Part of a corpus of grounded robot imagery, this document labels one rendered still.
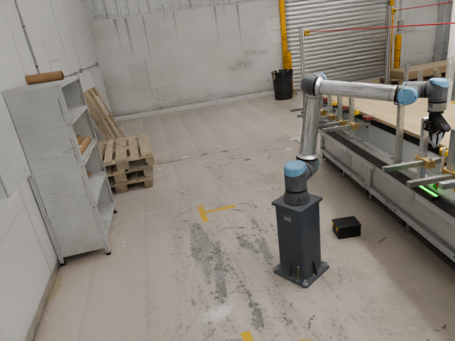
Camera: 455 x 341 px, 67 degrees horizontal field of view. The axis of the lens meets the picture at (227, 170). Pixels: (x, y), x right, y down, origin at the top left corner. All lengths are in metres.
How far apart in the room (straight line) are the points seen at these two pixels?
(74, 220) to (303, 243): 1.96
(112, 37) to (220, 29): 2.67
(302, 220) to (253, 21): 7.79
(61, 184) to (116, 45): 6.46
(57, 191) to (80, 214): 0.28
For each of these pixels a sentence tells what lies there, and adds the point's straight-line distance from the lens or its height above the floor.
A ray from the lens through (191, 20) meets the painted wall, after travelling 9.36.
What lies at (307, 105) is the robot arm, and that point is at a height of 1.24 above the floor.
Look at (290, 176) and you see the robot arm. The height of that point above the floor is 0.82.
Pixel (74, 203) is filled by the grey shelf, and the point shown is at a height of 0.57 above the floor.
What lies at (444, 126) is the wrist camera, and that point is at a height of 1.15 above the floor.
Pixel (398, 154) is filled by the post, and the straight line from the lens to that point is 2.72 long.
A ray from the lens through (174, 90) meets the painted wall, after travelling 9.35.
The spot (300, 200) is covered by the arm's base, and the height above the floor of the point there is 0.64.
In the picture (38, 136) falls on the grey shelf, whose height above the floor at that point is 1.19.
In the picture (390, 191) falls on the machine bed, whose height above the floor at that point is 0.24.
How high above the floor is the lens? 1.74
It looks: 22 degrees down
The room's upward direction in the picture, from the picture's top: 8 degrees counter-clockwise
